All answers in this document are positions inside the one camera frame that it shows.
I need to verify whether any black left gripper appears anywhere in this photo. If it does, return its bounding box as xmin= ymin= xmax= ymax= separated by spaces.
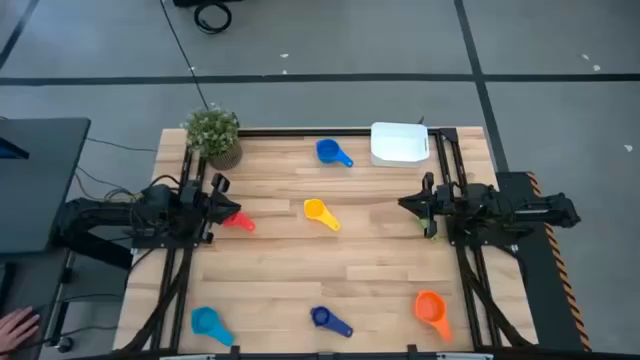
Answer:
xmin=192 ymin=172 xmax=242 ymax=245

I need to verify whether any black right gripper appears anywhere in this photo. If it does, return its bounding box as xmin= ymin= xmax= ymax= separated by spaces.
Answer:
xmin=397 ymin=172 xmax=456 ymax=240

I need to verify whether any green measuring cup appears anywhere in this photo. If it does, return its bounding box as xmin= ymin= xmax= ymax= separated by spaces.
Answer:
xmin=413 ymin=215 xmax=444 ymax=242

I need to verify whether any red measuring cup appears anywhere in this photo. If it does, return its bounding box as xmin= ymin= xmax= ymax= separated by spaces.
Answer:
xmin=222 ymin=212 xmax=257 ymax=233

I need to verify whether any yellow measuring cup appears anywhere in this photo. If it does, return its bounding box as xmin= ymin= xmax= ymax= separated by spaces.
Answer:
xmin=303 ymin=198 xmax=342 ymax=233

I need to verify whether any orange measuring cup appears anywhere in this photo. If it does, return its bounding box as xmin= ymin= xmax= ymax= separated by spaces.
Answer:
xmin=414 ymin=290 xmax=454 ymax=344

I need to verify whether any blue measuring cup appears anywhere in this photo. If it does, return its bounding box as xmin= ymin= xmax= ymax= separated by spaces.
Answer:
xmin=315 ymin=138 xmax=355 ymax=168

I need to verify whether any teal measuring cup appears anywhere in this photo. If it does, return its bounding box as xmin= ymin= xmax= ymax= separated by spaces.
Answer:
xmin=190 ymin=306 xmax=236 ymax=347

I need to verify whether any dark indigo measuring cup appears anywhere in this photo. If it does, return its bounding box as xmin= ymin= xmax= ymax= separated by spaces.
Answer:
xmin=310 ymin=305 xmax=354 ymax=339

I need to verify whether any white plastic basket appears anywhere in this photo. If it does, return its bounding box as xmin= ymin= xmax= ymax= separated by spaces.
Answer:
xmin=369 ymin=121 xmax=431 ymax=169

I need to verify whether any green plant in ribbed pot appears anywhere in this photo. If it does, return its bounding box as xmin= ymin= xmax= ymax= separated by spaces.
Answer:
xmin=179 ymin=103 xmax=245 ymax=172

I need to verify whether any black platform with hazard stripe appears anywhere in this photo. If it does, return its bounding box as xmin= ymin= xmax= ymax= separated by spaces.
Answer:
xmin=494 ymin=171 xmax=594 ymax=352

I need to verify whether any black desk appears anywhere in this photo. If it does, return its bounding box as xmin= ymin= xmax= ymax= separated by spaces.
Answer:
xmin=0 ymin=117 xmax=92 ymax=256

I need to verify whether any person's hand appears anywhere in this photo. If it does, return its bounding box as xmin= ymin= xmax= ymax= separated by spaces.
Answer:
xmin=0 ymin=306 xmax=41 ymax=354

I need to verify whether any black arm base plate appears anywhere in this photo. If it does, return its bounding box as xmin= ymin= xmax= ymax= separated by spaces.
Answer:
xmin=130 ymin=209 xmax=204 ymax=250
xmin=444 ymin=207 xmax=536 ymax=247

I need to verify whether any black aluminium table frame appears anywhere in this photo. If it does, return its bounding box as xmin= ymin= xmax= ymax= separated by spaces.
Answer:
xmin=119 ymin=127 xmax=539 ymax=360

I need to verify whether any thin black cable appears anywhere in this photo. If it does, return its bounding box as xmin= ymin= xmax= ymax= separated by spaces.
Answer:
xmin=85 ymin=137 xmax=159 ymax=153

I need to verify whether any long black cable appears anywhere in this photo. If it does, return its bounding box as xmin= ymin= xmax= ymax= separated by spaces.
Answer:
xmin=158 ymin=0 xmax=210 ymax=110

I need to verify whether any coiled black cable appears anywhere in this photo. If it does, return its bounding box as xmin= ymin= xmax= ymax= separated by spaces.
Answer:
xmin=193 ymin=2 xmax=234 ymax=35

